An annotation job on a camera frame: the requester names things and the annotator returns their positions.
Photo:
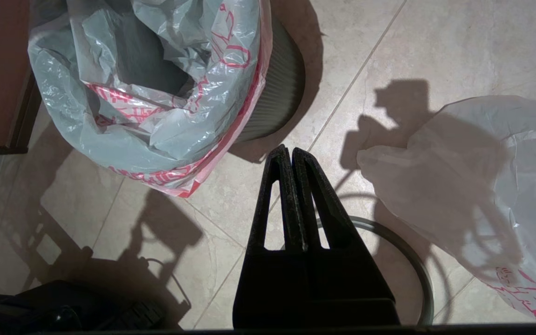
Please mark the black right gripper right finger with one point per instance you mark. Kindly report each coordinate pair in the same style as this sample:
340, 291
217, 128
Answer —
347, 284

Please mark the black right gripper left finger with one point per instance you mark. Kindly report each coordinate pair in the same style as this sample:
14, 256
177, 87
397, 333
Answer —
272, 288

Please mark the spare white red plastic bag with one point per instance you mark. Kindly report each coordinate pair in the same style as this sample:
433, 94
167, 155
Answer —
482, 186

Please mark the white and red plastic bag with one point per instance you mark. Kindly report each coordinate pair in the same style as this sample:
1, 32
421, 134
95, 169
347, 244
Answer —
133, 130

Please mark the grey robot base chassis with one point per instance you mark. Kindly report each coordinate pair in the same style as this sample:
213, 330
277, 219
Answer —
63, 307

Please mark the black round trash bin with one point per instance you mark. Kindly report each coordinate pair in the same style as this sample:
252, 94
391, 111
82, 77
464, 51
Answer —
282, 88

